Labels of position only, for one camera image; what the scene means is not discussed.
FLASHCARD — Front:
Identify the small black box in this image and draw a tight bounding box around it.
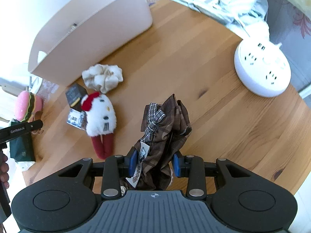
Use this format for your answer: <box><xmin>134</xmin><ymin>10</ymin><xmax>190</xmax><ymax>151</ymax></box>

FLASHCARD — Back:
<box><xmin>65</xmin><ymin>83</ymin><xmax>87</xmax><ymax>112</ymax></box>

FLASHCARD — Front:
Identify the white phone stand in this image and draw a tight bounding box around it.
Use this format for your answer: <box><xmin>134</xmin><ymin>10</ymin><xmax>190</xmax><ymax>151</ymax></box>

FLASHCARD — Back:
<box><xmin>28</xmin><ymin>75</ymin><xmax>43</xmax><ymax>94</ymax></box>

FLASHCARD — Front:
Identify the brown plaid fabric scrunchie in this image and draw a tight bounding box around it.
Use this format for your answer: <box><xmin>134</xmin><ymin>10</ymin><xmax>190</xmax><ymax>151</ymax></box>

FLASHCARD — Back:
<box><xmin>120</xmin><ymin>94</ymin><xmax>192</xmax><ymax>190</ymax></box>

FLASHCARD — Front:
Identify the blue white tissue pack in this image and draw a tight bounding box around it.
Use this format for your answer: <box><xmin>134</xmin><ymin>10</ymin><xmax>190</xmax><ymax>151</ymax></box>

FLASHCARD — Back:
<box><xmin>66</xmin><ymin>109</ymin><xmax>86</xmax><ymax>130</ymax></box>

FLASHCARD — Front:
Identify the dark green paper bag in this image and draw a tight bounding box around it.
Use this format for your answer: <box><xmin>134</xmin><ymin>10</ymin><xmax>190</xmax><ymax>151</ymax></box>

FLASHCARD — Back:
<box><xmin>9</xmin><ymin>133</ymin><xmax>36</xmax><ymax>162</ymax></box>

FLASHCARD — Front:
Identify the beige plastic storage bin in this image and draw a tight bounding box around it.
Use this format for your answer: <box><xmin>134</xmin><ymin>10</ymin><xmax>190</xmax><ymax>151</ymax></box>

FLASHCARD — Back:
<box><xmin>28</xmin><ymin>0</ymin><xmax>152</xmax><ymax>86</ymax></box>

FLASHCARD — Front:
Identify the round white power strip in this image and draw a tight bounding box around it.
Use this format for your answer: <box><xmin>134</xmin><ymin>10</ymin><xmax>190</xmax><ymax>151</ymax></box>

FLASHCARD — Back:
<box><xmin>234</xmin><ymin>38</ymin><xmax>291</xmax><ymax>97</ymax></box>

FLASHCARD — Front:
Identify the white plush cat red bow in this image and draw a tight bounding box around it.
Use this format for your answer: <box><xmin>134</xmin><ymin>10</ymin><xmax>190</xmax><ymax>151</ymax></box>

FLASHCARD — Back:
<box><xmin>81</xmin><ymin>91</ymin><xmax>116</xmax><ymax>160</ymax></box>

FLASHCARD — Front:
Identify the cream white scrunchie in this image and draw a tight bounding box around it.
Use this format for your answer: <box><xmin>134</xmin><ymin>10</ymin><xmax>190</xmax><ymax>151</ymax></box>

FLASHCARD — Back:
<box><xmin>82</xmin><ymin>64</ymin><xmax>123</xmax><ymax>94</ymax></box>

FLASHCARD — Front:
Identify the pink hamburger toy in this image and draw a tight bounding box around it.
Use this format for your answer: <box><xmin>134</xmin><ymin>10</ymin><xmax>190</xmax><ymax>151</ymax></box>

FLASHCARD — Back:
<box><xmin>15</xmin><ymin>90</ymin><xmax>43</xmax><ymax>122</ymax></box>

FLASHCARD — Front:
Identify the person's left hand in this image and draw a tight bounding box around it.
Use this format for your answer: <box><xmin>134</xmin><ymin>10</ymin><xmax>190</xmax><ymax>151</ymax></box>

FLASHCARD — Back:
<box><xmin>0</xmin><ymin>152</ymin><xmax>10</xmax><ymax>189</ymax></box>

